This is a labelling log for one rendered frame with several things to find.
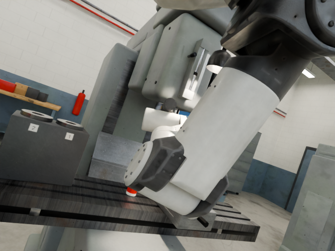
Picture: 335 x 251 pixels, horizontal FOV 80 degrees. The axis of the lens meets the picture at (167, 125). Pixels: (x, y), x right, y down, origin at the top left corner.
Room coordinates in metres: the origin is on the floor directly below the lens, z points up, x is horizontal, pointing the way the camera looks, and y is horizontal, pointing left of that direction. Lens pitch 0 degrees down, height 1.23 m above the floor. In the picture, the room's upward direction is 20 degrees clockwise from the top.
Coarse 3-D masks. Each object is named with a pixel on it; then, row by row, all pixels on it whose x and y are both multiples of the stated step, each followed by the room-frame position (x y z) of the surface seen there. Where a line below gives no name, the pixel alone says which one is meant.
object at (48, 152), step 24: (24, 120) 0.58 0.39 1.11; (48, 120) 0.63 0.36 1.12; (0, 144) 0.56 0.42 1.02; (24, 144) 0.59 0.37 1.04; (48, 144) 0.62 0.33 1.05; (72, 144) 0.66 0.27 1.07; (0, 168) 0.57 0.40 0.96; (24, 168) 0.60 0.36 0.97; (48, 168) 0.63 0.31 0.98; (72, 168) 0.67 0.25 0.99
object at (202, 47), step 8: (200, 40) 0.68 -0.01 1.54; (200, 48) 0.68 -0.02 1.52; (208, 48) 0.69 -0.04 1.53; (200, 56) 0.68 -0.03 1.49; (192, 64) 0.68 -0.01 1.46; (200, 64) 0.69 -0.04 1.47; (192, 72) 0.68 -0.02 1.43; (200, 72) 0.69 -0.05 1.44; (184, 80) 0.69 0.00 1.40; (192, 80) 0.68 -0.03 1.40; (184, 88) 0.68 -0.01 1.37; (192, 88) 0.69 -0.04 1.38; (184, 96) 0.68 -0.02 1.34; (192, 96) 0.69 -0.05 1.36
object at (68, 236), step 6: (66, 228) 1.00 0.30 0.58; (72, 228) 0.87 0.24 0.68; (66, 234) 0.95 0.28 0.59; (72, 234) 0.83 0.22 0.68; (60, 240) 1.05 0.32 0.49; (66, 240) 0.90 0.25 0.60; (72, 240) 0.79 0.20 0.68; (60, 246) 0.99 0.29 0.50; (66, 246) 0.86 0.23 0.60; (72, 246) 0.76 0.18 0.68
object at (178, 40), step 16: (192, 16) 0.69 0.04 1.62; (176, 32) 0.69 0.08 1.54; (192, 32) 0.70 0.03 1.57; (208, 32) 0.72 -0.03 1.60; (160, 48) 0.78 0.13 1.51; (176, 48) 0.68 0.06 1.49; (192, 48) 0.71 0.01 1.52; (160, 64) 0.72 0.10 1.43; (176, 64) 0.69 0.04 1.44; (160, 80) 0.69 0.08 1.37; (176, 80) 0.70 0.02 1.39; (208, 80) 0.76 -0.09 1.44; (144, 96) 0.82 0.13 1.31; (160, 96) 0.69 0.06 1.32; (176, 96) 0.71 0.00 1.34
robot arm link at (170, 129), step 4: (180, 116) 0.55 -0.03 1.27; (184, 116) 0.56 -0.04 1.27; (180, 120) 0.53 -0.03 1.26; (184, 120) 0.54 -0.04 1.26; (180, 124) 0.51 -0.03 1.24; (156, 128) 0.48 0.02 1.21; (160, 128) 0.47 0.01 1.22; (164, 128) 0.47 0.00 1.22; (168, 128) 0.47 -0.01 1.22; (172, 128) 0.48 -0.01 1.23; (176, 128) 0.48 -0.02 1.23; (152, 132) 0.49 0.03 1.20; (172, 132) 0.47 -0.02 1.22; (176, 132) 0.47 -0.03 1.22
